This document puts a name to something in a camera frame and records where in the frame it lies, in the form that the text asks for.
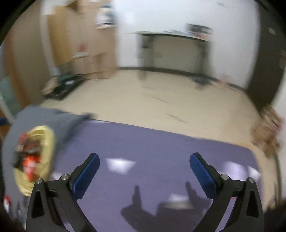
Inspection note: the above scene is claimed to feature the wooden wardrobe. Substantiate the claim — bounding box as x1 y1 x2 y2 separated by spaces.
46 1 117 79

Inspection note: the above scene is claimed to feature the purple table cloth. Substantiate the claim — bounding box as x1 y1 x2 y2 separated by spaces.
52 120 262 231

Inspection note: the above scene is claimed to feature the red cigarette pack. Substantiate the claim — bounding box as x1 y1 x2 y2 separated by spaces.
23 155 40 183

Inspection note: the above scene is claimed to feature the box on desk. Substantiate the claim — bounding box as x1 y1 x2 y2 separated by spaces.
187 24 213 39

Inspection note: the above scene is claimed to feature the pile of boxes by wall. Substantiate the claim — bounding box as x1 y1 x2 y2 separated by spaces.
251 105 284 158

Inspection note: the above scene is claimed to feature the open black suitcase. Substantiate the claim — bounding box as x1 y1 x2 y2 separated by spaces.
42 75 85 100

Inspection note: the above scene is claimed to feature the yellow plastic basin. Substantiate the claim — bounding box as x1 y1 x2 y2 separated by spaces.
13 126 56 197

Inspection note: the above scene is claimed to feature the red silver cigarette box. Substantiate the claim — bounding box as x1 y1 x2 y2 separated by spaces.
16 133 41 156

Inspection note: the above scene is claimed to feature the dark door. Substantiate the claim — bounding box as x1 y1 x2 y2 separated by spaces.
246 4 285 112

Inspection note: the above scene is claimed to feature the grey blanket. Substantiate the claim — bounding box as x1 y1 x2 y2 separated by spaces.
1 105 92 223

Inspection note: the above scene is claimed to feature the black folding desk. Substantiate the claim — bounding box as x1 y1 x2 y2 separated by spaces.
133 31 214 90

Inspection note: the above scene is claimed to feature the brown curtain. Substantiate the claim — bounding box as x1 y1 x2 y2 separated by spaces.
4 5 50 108

